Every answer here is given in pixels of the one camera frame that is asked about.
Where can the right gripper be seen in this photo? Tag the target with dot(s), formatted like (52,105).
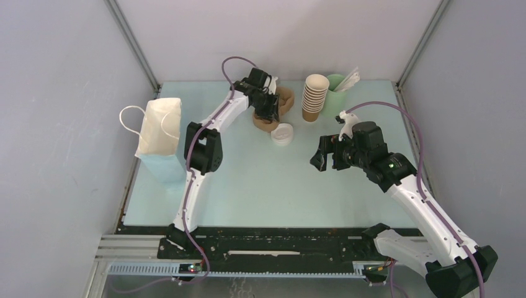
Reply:
(325,144)

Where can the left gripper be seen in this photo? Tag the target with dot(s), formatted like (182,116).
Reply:
(271,113)

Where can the white paper bag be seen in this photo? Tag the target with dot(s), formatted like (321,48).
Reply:
(158,139)

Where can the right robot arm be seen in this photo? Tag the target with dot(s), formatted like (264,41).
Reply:
(452,263)

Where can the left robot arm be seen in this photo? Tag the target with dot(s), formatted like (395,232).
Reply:
(203,151)

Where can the green holder cup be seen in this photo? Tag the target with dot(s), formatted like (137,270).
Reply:
(335,101)

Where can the stack of paper cups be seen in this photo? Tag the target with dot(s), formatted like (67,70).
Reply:
(314,96)

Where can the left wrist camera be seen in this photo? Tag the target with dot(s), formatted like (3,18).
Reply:
(271,84)

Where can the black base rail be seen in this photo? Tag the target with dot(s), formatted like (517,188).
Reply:
(245,252)

